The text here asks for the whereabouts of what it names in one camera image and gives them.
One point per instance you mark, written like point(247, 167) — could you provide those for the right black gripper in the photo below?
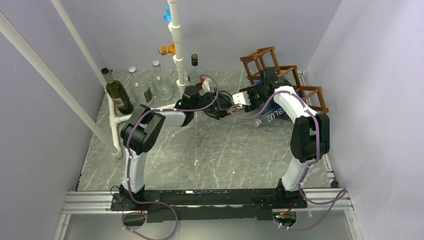
point(248, 108)

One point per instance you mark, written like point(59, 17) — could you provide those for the clear bottle green label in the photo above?
point(160, 82)

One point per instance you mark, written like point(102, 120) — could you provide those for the clear bottle white cap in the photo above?
point(141, 91)

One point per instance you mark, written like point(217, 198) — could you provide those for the green wine bottle silver foil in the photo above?
point(117, 93)

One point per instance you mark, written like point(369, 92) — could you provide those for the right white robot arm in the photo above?
point(310, 138)

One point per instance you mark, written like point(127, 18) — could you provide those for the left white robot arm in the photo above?
point(140, 133)

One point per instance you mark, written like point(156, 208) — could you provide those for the front blue Blue Dash bottle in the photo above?
point(269, 115)

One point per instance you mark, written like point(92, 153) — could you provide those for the brown wooden wine rack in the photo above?
point(254, 63)

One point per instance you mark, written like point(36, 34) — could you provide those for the orange pipe-mounted fitting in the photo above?
point(165, 50)

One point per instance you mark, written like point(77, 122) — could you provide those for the blue pipe-mounted fitting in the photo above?
point(167, 15)

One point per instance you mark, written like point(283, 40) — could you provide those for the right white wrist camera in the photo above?
point(241, 99)

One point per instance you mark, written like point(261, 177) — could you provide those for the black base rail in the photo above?
point(262, 204)

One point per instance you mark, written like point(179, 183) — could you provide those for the white PVC pipe frame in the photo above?
point(15, 37)

